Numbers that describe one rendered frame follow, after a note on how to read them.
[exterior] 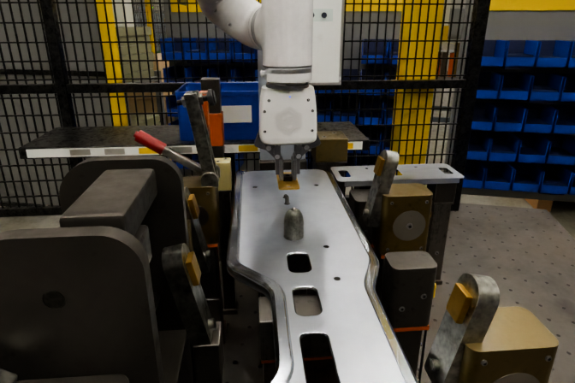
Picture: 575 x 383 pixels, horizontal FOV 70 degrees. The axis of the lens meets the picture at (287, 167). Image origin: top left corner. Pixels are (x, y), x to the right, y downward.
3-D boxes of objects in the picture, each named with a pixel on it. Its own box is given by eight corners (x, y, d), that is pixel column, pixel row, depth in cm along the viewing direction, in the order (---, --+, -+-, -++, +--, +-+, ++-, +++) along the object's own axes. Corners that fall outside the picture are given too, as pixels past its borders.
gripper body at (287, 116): (257, 81, 67) (259, 147, 70) (320, 80, 68) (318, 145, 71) (257, 75, 74) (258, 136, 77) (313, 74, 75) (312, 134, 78)
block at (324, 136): (341, 266, 112) (348, 138, 100) (312, 268, 111) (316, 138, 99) (335, 250, 119) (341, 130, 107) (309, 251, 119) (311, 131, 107)
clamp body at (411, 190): (429, 355, 82) (452, 195, 71) (370, 358, 81) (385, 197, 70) (416, 332, 89) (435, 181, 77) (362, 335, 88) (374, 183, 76)
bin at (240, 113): (293, 138, 111) (293, 91, 106) (178, 141, 109) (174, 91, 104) (288, 124, 126) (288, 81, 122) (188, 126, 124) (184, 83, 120)
